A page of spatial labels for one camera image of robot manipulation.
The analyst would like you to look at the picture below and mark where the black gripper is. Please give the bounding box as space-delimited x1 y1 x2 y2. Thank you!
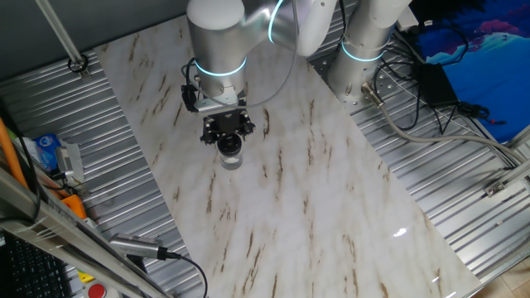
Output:
200 110 256 146

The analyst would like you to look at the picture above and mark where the black knobbed jar lid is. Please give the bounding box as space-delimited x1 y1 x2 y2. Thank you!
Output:
216 132 243 155

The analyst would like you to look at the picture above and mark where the white marble pattern board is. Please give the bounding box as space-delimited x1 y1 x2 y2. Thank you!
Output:
94 3 484 298

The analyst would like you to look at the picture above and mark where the orange plastic block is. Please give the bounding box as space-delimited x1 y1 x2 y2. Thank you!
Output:
60 194 88 220

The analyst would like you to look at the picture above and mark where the blue tissue pack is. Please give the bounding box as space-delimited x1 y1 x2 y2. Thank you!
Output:
32 132 63 173

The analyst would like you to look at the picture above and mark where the slanted aluminium pole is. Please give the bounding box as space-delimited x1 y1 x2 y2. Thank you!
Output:
35 0 90 79

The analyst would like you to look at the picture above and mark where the black power adapter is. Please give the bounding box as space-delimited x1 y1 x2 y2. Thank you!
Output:
416 61 460 108

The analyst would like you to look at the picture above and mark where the orange tube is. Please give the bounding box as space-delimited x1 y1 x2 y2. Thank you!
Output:
0 117 29 190

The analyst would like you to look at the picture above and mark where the black keyboard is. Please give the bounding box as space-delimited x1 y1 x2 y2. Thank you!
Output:
0 231 74 298

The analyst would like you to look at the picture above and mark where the blue printed poster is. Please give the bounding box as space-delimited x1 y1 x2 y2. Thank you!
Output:
413 0 530 144

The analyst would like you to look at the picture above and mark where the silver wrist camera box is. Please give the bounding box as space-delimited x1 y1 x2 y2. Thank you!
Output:
181 82 242 114

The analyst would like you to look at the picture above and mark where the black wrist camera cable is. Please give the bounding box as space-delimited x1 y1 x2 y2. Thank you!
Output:
184 57 200 89

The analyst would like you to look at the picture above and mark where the metal cable connector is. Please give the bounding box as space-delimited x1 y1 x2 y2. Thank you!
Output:
360 81 386 109

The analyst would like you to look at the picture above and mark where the silver finned camera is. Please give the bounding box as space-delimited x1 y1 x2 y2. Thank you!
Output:
108 232 165 261

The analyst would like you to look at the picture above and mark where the small silver camera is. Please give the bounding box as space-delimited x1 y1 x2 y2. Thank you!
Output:
55 142 85 187

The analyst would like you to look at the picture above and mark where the black cable ring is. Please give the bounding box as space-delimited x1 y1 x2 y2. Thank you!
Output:
67 53 89 75

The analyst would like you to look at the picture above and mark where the black hanging cable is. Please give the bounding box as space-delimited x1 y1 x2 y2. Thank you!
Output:
0 97 42 220

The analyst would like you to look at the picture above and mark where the thick grey robot cable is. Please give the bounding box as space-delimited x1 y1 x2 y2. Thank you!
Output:
378 103 527 166

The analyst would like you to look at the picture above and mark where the aluminium frame beam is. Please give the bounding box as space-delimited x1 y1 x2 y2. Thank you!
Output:
0 167 175 298

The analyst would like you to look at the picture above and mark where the black adapter cable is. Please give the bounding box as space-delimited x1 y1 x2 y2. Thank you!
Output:
455 101 507 125

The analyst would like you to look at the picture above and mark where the aluminium rail with bracket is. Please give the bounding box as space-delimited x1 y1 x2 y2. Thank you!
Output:
483 156 530 198

